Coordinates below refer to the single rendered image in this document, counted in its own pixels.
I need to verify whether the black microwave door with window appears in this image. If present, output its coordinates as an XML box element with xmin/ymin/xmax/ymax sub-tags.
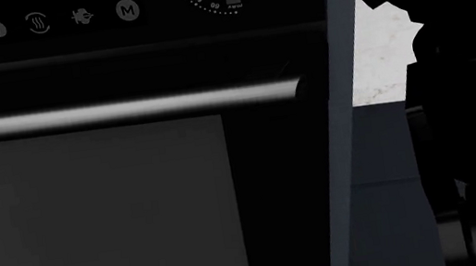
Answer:
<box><xmin>0</xmin><ymin>18</ymin><xmax>361</xmax><ymax>266</ymax></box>

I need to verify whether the silver microwave door handle bar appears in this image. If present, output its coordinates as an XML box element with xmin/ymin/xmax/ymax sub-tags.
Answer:
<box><xmin>0</xmin><ymin>73</ymin><xmax>308</xmax><ymax>144</ymax></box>

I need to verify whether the black microwave oven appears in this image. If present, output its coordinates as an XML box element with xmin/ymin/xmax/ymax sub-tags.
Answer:
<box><xmin>0</xmin><ymin>0</ymin><xmax>371</xmax><ymax>266</ymax></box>

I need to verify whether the dark blue cabinet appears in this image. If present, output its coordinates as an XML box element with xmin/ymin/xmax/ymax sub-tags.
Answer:
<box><xmin>290</xmin><ymin>0</ymin><xmax>448</xmax><ymax>266</ymax></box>

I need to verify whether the letter M microwave button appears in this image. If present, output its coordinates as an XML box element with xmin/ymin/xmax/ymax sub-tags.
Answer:
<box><xmin>113</xmin><ymin>0</ymin><xmax>142</xmax><ymax>24</ymax></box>

